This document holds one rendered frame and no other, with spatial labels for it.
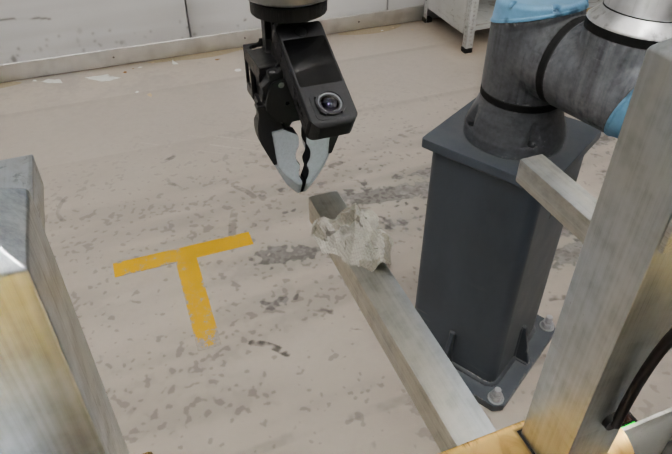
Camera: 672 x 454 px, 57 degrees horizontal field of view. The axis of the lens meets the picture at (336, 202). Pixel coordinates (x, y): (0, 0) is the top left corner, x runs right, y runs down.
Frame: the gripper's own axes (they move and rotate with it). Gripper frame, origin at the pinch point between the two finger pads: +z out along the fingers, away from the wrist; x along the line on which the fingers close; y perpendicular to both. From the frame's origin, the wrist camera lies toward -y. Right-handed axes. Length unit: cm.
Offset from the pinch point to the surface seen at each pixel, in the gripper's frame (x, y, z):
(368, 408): -20, 22, 83
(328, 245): 2.4, -14.1, -3.8
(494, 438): -0.5, -35.2, -4.4
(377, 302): 1.0, -21.4, -3.4
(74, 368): 19.2, -38.6, -25.1
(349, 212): -0.6, -11.6, -4.7
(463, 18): -140, 185, 68
